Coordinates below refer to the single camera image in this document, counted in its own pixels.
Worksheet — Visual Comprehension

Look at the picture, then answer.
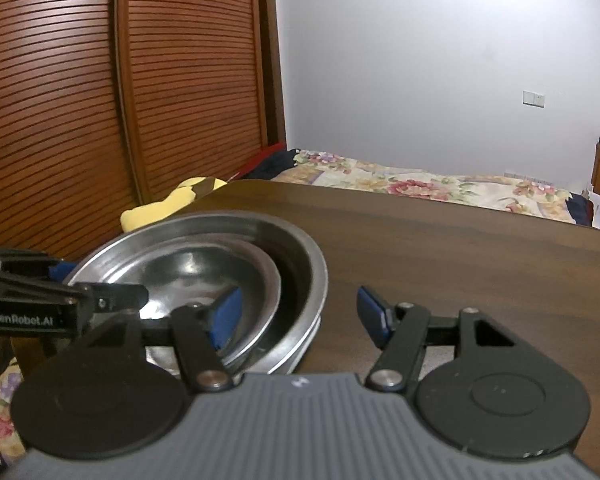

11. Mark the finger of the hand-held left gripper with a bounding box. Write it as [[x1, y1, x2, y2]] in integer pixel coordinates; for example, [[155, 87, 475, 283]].
[[72, 282, 148, 314], [0, 258, 78, 282]]

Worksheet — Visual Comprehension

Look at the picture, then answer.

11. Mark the medium deep steel bowl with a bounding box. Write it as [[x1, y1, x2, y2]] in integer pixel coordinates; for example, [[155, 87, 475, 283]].
[[87, 240, 282, 367]]

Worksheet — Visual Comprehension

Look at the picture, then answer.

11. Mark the yellow plush toy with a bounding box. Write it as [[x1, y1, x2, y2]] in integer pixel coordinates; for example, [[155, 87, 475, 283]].
[[120, 176, 227, 233]]

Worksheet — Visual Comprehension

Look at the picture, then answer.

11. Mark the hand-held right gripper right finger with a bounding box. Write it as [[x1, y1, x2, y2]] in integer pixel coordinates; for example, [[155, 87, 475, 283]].
[[357, 286, 521, 393]]

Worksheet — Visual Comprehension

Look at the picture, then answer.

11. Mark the large steel bowl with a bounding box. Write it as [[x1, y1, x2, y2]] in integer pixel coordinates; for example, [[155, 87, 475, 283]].
[[62, 211, 329, 376]]

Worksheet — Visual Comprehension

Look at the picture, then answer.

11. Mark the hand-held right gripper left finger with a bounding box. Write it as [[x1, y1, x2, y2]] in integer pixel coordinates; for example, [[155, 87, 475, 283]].
[[75, 287, 243, 393]]

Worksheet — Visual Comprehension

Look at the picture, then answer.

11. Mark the floral patterned cloth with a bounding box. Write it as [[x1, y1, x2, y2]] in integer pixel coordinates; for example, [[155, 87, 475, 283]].
[[0, 357, 28, 466]]

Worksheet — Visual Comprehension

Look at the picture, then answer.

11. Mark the wooden slatted wardrobe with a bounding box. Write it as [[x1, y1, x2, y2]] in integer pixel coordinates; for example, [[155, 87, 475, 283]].
[[0, 0, 287, 261]]

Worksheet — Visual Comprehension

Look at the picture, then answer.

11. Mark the dark blue cloth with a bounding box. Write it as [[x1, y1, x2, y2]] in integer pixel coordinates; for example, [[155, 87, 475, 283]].
[[565, 195, 593, 226]]

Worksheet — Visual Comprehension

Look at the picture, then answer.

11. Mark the floral bed blanket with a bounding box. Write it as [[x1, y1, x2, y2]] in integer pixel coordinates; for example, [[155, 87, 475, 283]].
[[270, 149, 593, 226]]

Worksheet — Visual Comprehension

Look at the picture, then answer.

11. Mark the red and navy bedding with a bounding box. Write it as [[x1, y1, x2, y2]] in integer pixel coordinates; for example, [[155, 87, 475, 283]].
[[230, 142, 298, 181]]

